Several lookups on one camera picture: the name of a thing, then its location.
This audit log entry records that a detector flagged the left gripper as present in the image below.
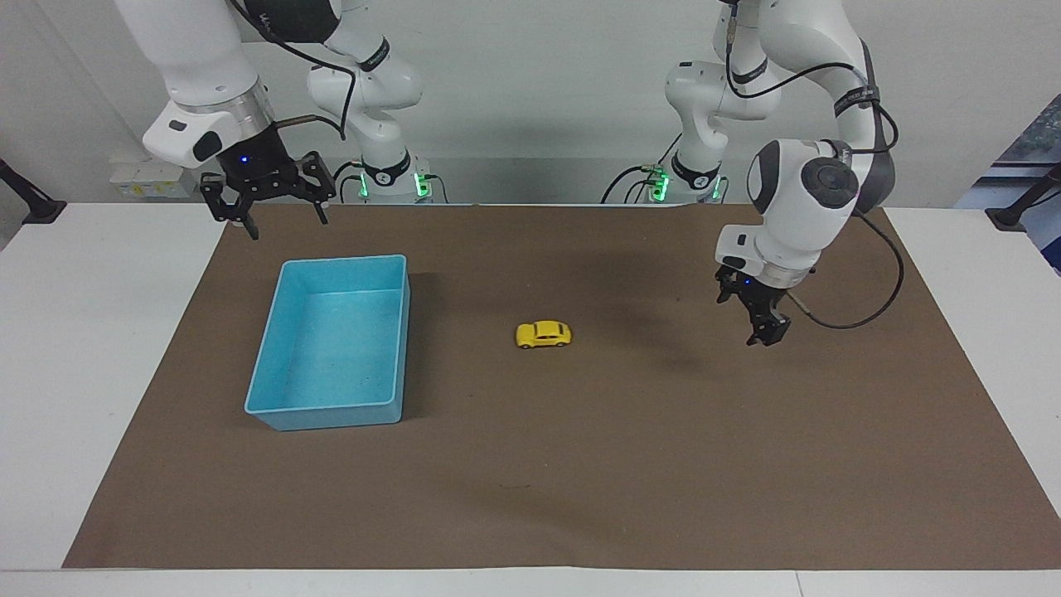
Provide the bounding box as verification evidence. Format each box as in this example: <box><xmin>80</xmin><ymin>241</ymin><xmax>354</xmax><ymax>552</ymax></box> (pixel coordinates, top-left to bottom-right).
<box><xmin>718</xmin><ymin>267</ymin><xmax>798</xmax><ymax>312</ymax></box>

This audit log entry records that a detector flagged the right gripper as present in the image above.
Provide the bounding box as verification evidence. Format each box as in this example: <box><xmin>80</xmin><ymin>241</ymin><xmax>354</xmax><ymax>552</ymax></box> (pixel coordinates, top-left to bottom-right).
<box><xmin>200</xmin><ymin>124</ymin><xmax>337</xmax><ymax>241</ymax></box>

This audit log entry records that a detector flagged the yellow toy beetle car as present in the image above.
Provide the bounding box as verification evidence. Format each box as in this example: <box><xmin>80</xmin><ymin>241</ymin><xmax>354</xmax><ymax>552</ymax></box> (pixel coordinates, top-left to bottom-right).
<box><xmin>516</xmin><ymin>320</ymin><xmax>573</xmax><ymax>350</ymax></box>

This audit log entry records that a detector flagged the light blue plastic bin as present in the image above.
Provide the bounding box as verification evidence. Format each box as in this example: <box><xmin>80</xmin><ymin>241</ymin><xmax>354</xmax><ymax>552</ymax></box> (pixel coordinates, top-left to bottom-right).
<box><xmin>244</xmin><ymin>254</ymin><xmax>411</xmax><ymax>432</ymax></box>

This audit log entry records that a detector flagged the black stand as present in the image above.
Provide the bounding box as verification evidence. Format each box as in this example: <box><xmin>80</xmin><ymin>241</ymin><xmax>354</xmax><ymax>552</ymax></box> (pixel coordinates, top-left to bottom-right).
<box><xmin>0</xmin><ymin>158</ymin><xmax>68</xmax><ymax>226</ymax></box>
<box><xmin>985</xmin><ymin>162</ymin><xmax>1061</xmax><ymax>232</ymax></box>

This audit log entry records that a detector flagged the black cable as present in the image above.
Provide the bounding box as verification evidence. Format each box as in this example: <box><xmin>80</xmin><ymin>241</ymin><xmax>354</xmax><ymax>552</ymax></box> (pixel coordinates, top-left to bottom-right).
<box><xmin>786</xmin><ymin>209</ymin><xmax>906</xmax><ymax>331</ymax></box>
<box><xmin>723</xmin><ymin>21</ymin><xmax>900</xmax><ymax>154</ymax></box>
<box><xmin>228</xmin><ymin>0</ymin><xmax>359</xmax><ymax>140</ymax></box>
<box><xmin>332</xmin><ymin>160</ymin><xmax>367</xmax><ymax>204</ymax></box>
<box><xmin>601</xmin><ymin>164</ymin><xmax>666</xmax><ymax>205</ymax></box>

